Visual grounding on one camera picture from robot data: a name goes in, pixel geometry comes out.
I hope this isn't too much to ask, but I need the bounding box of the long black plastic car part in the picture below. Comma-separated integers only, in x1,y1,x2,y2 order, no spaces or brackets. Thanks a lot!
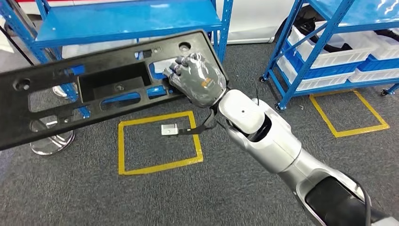
0,29,230,151

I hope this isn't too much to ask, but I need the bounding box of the chrome stanchion base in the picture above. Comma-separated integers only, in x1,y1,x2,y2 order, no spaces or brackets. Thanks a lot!
29,115,75,156

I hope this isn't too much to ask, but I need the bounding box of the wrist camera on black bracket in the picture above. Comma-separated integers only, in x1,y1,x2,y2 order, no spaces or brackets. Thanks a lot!
160,109,217,137

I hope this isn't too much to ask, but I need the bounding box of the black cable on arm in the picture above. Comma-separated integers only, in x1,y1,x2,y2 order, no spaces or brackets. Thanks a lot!
349,176,373,226

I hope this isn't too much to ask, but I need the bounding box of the white car with red stripe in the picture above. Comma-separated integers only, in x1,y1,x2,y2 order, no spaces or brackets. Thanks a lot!
16,0,297,44

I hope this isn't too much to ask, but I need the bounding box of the blue metal shelf rack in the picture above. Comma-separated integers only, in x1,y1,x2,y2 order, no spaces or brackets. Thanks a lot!
259,0,399,111
0,0,234,119

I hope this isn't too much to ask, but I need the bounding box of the yellow floor tape square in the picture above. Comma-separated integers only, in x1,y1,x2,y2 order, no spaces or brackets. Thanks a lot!
118,111,204,176

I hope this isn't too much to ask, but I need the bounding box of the black curved car part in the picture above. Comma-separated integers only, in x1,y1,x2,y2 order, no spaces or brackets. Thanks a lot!
293,14,354,54

